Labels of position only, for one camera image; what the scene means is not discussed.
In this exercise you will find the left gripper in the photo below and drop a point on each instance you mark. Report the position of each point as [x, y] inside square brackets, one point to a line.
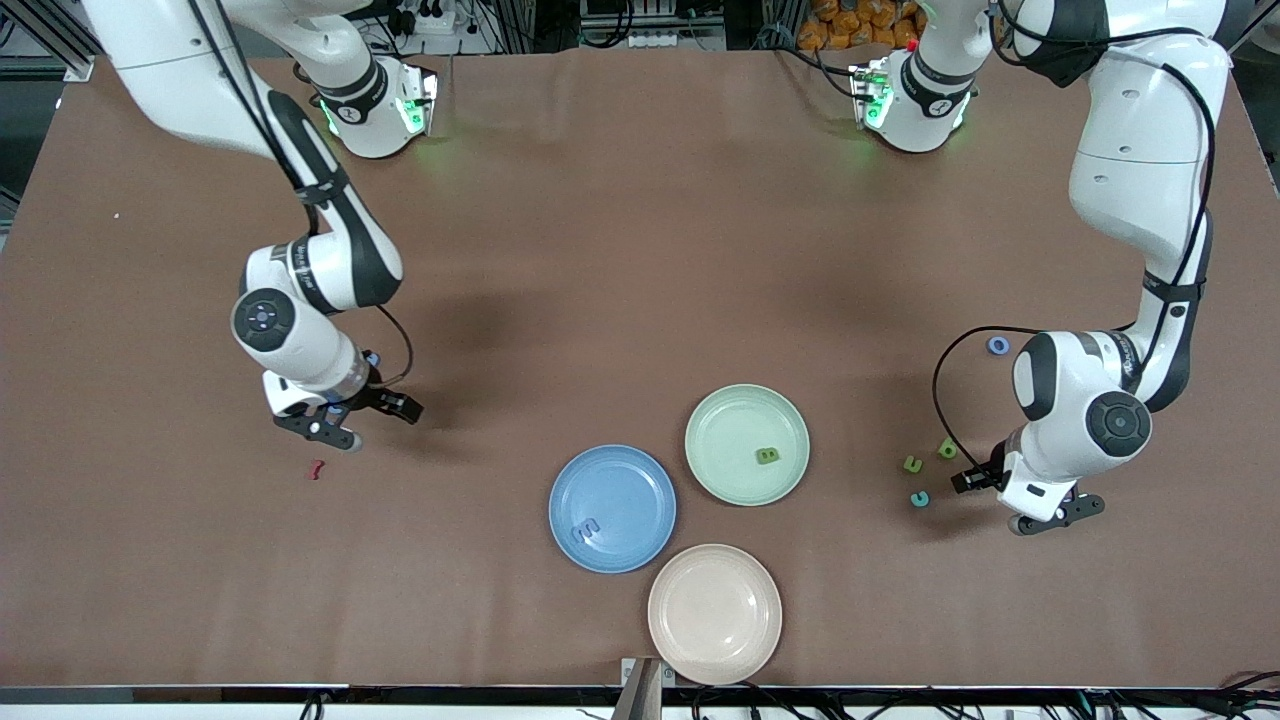
[991, 470]

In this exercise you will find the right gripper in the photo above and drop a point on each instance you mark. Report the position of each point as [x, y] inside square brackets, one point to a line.
[377, 398]

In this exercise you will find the green foam letter P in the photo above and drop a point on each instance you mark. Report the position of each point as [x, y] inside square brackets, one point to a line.
[942, 443]

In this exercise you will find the green foam letter B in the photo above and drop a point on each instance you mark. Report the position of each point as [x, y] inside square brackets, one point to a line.
[768, 457]

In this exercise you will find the blue foam letter E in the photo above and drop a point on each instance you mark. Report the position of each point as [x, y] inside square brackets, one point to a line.
[586, 531]

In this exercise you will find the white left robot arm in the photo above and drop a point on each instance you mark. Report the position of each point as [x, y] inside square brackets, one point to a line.
[1140, 160]

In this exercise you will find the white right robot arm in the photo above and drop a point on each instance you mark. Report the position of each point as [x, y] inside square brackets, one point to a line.
[180, 90]

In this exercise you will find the blue foam letter O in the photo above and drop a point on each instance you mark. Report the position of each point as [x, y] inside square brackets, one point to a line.
[990, 346]

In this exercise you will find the green plate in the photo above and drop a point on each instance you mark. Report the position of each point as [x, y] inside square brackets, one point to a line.
[720, 470]

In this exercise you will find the brown table cover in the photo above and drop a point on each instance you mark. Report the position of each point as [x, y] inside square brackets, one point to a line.
[600, 250]

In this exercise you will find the blue plate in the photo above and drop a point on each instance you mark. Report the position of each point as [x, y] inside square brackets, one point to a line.
[640, 480]

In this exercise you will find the beige plate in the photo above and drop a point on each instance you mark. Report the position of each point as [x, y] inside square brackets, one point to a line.
[715, 615]

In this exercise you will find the power strip with plugs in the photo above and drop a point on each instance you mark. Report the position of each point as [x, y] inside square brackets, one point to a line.
[435, 18]

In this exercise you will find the white power strip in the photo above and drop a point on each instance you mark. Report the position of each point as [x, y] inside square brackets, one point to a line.
[655, 40]

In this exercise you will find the bag of oranges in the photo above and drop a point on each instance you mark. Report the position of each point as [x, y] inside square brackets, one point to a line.
[850, 25]

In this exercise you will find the metal table edge rail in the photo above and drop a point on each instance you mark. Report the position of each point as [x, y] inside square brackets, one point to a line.
[200, 695]

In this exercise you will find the metal bracket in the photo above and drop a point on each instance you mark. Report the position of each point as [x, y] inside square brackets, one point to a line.
[645, 695]

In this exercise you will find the aluminium frame profile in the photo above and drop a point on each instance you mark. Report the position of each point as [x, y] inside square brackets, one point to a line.
[75, 70]

